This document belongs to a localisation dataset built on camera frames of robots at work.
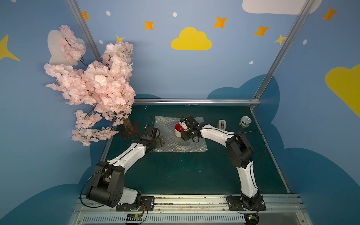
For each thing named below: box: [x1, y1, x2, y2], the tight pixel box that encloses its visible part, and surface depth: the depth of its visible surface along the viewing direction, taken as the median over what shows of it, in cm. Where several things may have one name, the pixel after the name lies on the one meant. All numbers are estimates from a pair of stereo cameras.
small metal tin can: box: [239, 115, 252, 128], surface depth 109 cm
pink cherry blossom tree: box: [44, 24, 136, 146], surface depth 62 cm
